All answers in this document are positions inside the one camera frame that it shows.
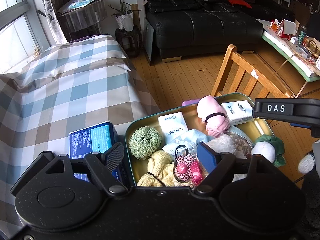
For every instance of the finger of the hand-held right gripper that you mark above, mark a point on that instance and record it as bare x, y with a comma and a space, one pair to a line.
302, 110

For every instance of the thick white tissue packet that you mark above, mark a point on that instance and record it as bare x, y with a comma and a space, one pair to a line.
236, 111

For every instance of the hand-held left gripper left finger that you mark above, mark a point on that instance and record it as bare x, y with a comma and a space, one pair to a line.
113, 156

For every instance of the patterned curtain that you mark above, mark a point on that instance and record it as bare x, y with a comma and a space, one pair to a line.
53, 12

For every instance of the white card box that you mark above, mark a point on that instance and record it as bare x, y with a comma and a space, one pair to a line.
287, 27

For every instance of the black and white fuzzy cloth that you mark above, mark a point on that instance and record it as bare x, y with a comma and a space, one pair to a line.
306, 163

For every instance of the pink leopard print pouch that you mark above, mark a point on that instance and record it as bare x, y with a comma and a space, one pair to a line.
185, 168

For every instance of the green and white plush toy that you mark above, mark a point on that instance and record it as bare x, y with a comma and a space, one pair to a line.
262, 150

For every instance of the white bottle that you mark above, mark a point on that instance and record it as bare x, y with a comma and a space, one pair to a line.
128, 22

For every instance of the side table with cloth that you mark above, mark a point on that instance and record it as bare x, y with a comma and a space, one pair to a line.
82, 17

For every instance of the purple block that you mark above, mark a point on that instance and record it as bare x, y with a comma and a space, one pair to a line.
190, 103

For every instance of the leaning glass panel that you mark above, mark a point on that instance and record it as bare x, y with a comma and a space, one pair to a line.
148, 42

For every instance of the green edged table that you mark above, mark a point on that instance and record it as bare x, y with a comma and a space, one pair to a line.
287, 52

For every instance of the black leather sofa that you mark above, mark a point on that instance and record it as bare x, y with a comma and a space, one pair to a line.
212, 30

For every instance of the green can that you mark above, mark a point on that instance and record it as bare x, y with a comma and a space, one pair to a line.
302, 38

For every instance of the checked blanket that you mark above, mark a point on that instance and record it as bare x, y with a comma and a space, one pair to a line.
62, 92

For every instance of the dried grass stalks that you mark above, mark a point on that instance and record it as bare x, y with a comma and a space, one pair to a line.
37, 51

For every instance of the round dark stool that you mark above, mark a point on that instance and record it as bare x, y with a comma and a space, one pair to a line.
128, 41

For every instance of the pink cloth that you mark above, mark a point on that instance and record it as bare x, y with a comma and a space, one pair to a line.
211, 107

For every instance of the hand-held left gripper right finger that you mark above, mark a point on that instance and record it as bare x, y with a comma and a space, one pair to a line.
207, 156

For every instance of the wooden chair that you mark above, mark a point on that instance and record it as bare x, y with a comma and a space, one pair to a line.
240, 77

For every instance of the window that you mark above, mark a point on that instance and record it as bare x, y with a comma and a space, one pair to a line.
15, 25

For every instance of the teal and gold tin tray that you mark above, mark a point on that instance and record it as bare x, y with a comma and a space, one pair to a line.
260, 127

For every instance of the blue tissue pack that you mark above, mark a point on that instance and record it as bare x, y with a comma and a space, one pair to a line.
92, 137

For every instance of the yellow knitted cloth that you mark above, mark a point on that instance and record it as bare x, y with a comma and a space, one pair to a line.
157, 163

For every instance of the potted plant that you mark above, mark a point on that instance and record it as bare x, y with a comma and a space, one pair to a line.
122, 17

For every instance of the red cushion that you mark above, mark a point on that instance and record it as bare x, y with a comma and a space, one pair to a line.
236, 1

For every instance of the wood chip sachet bag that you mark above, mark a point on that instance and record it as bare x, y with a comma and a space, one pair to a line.
237, 142

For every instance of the green scrubber ball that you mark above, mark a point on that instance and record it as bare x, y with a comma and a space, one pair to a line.
143, 142

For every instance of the wicker basket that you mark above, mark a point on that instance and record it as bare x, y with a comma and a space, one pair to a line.
312, 47

